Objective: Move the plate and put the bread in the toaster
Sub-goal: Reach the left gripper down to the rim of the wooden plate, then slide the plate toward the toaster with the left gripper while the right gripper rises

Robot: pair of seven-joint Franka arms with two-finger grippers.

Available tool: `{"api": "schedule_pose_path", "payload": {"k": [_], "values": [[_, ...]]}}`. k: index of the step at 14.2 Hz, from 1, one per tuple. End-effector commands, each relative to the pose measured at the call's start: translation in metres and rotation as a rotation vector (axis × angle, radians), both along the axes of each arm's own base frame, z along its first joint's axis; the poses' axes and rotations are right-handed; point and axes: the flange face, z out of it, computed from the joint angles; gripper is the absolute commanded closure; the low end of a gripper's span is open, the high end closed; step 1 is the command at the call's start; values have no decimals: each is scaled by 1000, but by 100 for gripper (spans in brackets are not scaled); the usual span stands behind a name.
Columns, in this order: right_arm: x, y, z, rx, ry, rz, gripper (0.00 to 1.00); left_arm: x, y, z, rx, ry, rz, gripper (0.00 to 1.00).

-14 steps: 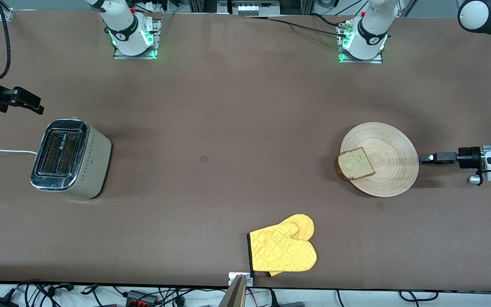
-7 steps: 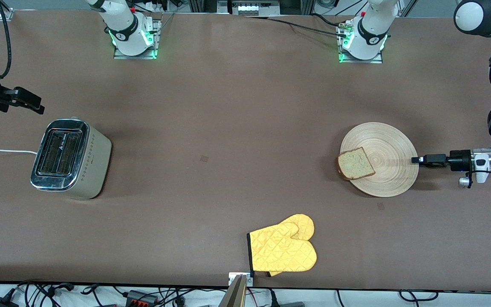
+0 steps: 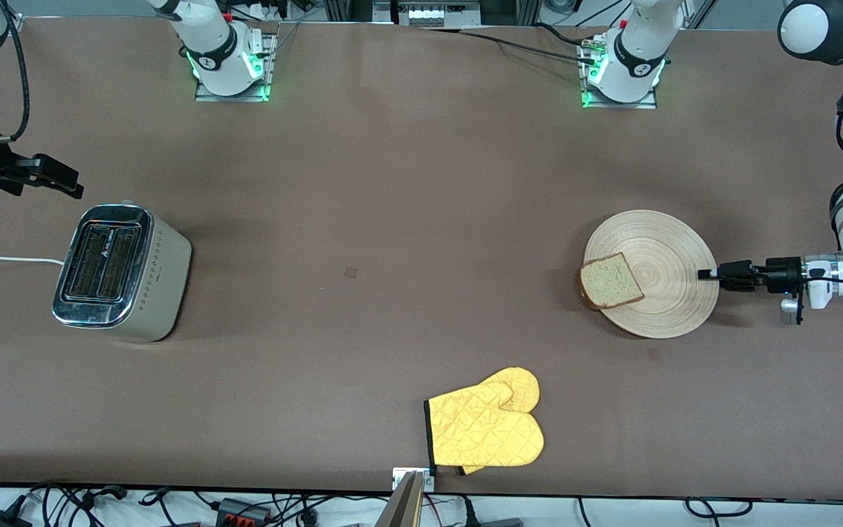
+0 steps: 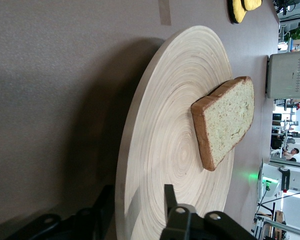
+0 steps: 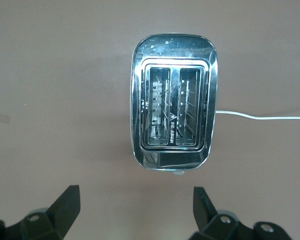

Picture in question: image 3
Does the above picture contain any round wooden plate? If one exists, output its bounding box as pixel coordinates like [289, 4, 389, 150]
[582, 210, 720, 340]

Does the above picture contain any slice of brown bread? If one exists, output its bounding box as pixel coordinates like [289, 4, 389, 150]
[579, 253, 645, 311]

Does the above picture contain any silver beige two-slot toaster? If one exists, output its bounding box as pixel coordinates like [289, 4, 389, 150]
[52, 201, 193, 343]

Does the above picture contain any yellow quilted oven mitt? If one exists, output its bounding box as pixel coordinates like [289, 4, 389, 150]
[458, 367, 542, 476]
[424, 380, 545, 470]

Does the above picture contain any black orange connector block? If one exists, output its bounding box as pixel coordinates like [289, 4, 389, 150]
[215, 497, 274, 526]

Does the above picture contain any grey power strip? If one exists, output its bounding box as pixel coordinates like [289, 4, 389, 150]
[394, 0, 482, 29]

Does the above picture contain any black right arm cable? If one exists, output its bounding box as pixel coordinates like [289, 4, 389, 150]
[0, 0, 29, 144]

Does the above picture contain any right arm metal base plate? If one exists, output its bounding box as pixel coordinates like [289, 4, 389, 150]
[194, 28, 276, 103]

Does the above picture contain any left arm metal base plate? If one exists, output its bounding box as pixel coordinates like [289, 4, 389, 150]
[580, 33, 659, 111]

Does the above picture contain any looped black floor cable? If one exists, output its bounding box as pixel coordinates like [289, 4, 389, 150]
[685, 497, 757, 519]

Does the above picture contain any black cable across table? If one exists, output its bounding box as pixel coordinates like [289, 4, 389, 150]
[421, 26, 602, 65]

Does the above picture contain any metal mounting bracket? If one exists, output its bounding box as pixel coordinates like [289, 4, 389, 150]
[392, 468, 437, 493]

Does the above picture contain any camera stand post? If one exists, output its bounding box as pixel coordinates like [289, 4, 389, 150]
[373, 472, 426, 527]

